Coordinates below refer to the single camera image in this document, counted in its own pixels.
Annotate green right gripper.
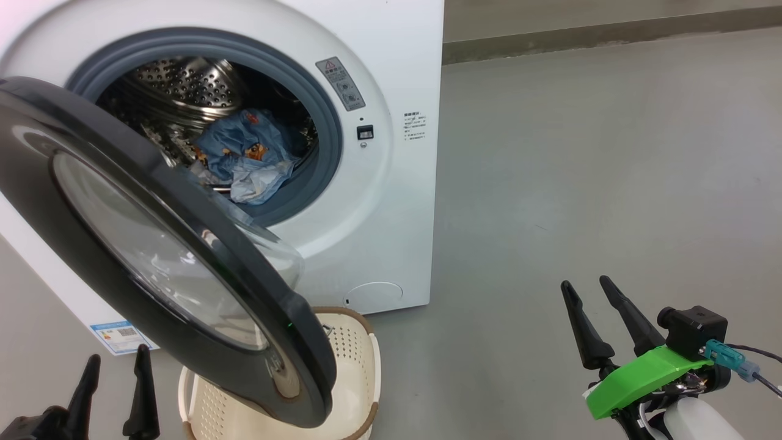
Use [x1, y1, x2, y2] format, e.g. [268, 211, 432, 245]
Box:
[560, 275, 731, 421]

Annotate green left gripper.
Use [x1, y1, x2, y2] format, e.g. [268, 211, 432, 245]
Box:
[0, 344, 161, 440]

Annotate round black glass washer door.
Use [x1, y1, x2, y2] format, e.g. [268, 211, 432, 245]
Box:
[0, 76, 338, 428]

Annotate white cream garment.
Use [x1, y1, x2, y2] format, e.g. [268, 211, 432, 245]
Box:
[229, 160, 295, 205]

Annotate blue cartoon print garment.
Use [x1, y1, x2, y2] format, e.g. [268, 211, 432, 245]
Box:
[194, 109, 300, 184]

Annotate white front-load washing machine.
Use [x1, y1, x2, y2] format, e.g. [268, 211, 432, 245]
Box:
[0, 0, 445, 356]

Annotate steel washing machine drum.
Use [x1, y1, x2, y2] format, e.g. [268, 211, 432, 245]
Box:
[98, 56, 318, 208]

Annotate grey rubber door gasket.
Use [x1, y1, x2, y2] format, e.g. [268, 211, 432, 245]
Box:
[66, 27, 344, 228]

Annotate blue energy label sticker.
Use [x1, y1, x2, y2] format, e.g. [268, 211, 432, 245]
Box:
[90, 321, 161, 356]

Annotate cream perforated laundry basket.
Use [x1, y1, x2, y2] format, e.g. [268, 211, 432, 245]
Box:
[178, 307, 382, 440]

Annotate small printed text sticker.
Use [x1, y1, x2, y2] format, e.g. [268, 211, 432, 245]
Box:
[403, 111, 428, 141]

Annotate grey warning label sticker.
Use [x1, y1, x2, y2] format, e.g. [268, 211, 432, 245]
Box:
[315, 57, 366, 112]

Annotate teal cable connector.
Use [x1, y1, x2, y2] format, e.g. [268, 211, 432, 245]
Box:
[703, 340, 761, 383]

